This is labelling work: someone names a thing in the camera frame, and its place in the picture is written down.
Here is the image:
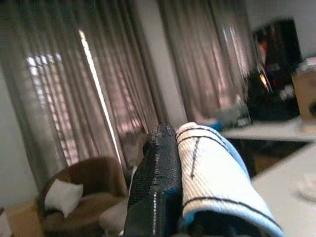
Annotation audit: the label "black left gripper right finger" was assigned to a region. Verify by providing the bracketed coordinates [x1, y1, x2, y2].
[186, 209, 266, 237]

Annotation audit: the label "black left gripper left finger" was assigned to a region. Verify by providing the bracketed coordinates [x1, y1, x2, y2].
[122, 124, 184, 237]

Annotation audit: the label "cream white jeans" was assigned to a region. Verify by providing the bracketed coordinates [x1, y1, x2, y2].
[175, 122, 284, 237]

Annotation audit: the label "beige round footstool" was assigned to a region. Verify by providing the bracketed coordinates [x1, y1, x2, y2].
[98, 199, 129, 235]

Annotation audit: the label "brown round armchair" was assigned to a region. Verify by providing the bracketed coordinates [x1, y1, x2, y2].
[37, 157, 129, 237]

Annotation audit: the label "white pillow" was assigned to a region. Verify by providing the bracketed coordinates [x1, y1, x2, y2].
[44, 179, 84, 218]

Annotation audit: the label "white desk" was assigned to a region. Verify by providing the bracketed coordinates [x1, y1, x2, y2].
[219, 118, 316, 144]

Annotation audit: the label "sheer brown curtain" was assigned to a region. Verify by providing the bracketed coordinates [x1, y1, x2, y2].
[0, 0, 171, 193]
[158, 0, 257, 124]

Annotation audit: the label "light brown box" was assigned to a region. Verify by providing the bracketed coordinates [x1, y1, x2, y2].
[0, 199, 42, 237]

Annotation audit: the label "wooden speaker box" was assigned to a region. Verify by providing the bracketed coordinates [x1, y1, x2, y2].
[292, 66, 316, 122]

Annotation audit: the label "black television screen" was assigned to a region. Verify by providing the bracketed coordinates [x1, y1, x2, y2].
[246, 18, 303, 121]

